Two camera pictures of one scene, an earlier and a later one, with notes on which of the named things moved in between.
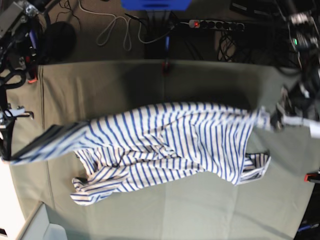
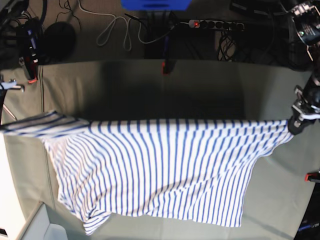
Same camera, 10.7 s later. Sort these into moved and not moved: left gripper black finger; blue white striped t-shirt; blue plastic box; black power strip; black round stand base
Moved: left gripper black finger; blue white striped t-shirt
Not moved: black power strip; black round stand base; blue plastic box
